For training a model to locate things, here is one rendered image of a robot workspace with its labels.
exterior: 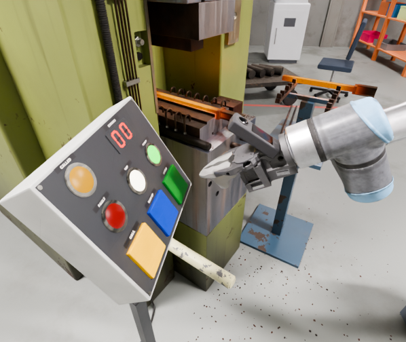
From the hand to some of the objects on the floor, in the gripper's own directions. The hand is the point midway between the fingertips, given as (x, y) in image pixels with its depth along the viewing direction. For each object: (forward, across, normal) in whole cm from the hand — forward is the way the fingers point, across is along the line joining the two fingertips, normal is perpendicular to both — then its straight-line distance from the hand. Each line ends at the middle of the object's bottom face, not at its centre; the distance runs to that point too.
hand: (203, 171), depth 63 cm
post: (+70, -10, -82) cm, 108 cm away
